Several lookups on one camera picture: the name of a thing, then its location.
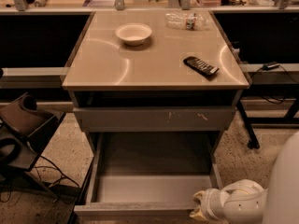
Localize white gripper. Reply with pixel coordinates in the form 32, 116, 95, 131
193, 189, 229, 221

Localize grey drawer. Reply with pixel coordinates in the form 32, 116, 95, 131
73, 106, 236, 133
75, 132, 221, 219

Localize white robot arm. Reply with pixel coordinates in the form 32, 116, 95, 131
190, 179, 267, 224

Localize grey top drawer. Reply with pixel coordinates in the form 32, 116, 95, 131
73, 106, 236, 133

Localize grey drawer cabinet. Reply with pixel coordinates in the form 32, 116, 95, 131
61, 8, 251, 142

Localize black table leg with caster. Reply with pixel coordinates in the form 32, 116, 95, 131
236, 101, 260, 149

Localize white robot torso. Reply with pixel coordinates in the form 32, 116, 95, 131
263, 132, 299, 224

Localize black snack bar packet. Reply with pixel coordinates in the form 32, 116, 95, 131
183, 56, 219, 77

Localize black power adapter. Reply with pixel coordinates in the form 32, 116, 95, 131
263, 62, 279, 71

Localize white paper bowl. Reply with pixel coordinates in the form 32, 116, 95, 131
115, 23, 152, 46

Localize clear plastic water bottle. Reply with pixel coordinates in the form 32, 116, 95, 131
165, 12, 208, 31

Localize black floor cables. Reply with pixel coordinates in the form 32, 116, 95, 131
0, 155, 80, 205

